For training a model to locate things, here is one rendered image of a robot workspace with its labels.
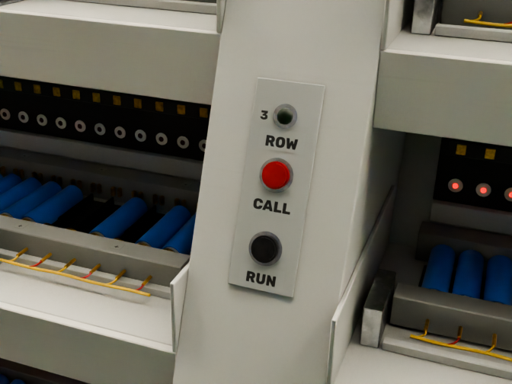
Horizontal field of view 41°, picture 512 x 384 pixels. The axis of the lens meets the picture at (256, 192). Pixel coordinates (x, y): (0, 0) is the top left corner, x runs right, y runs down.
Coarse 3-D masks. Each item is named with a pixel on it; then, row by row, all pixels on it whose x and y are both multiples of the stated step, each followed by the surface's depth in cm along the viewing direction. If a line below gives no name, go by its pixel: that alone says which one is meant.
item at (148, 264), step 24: (0, 216) 53; (0, 240) 51; (24, 240) 51; (48, 240) 50; (72, 240) 50; (96, 240) 50; (24, 264) 49; (72, 264) 50; (96, 264) 49; (120, 264) 48; (144, 264) 48; (168, 264) 47; (120, 288) 47
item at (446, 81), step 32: (416, 0) 41; (448, 0) 42; (480, 0) 42; (384, 32) 37; (416, 32) 41; (448, 32) 41; (480, 32) 40; (384, 64) 38; (416, 64) 37; (448, 64) 37; (480, 64) 36; (384, 96) 38; (416, 96) 38; (448, 96) 37; (480, 96) 37; (384, 128) 39; (416, 128) 39; (448, 128) 38; (480, 128) 37
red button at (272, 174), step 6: (270, 162) 39; (276, 162) 39; (264, 168) 39; (270, 168) 39; (276, 168) 39; (282, 168) 39; (264, 174) 39; (270, 174) 39; (276, 174) 39; (282, 174) 39; (288, 174) 39; (264, 180) 39; (270, 180) 39; (276, 180) 39; (282, 180) 39; (288, 180) 39; (270, 186) 39; (276, 186) 39; (282, 186) 39
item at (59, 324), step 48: (0, 144) 66; (48, 144) 64; (96, 144) 62; (0, 288) 48; (48, 288) 48; (96, 288) 48; (0, 336) 47; (48, 336) 45; (96, 336) 44; (144, 336) 44
